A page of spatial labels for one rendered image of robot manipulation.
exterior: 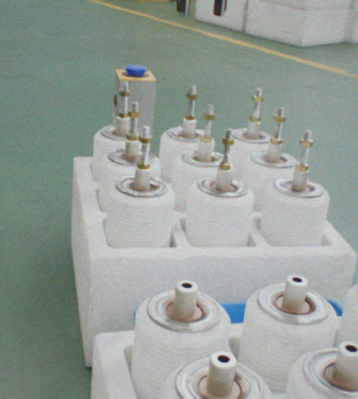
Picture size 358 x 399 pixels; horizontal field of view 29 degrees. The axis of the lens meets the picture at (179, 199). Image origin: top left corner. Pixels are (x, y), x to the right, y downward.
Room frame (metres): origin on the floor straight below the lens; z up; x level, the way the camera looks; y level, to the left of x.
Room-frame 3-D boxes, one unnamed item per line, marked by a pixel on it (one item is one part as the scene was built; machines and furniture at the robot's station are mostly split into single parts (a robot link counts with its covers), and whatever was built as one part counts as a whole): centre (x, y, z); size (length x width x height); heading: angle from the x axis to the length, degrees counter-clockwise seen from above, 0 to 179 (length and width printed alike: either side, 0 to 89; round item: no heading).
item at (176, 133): (1.15, 0.00, 0.25); 0.08 x 0.08 x 0.01
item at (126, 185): (0.90, 0.05, 0.25); 0.08 x 0.08 x 0.01
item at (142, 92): (1.30, 0.11, 0.16); 0.07 x 0.07 x 0.31; 14
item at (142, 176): (0.90, 0.05, 0.26); 0.02 x 0.02 x 0.03
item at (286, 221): (0.95, -0.18, 0.16); 0.10 x 0.10 x 0.18
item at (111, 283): (1.04, -0.03, 0.09); 0.39 x 0.39 x 0.18; 14
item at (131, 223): (0.90, 0.05, 0.16); 0.10 x 0.10 x 0.18
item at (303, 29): (3.87, -0.54, 0.09); 0.39 x 0.39 x 0.18; 46
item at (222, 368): (0.47, -0.05, 0.26); 0.02 x 0.02 x 0.03
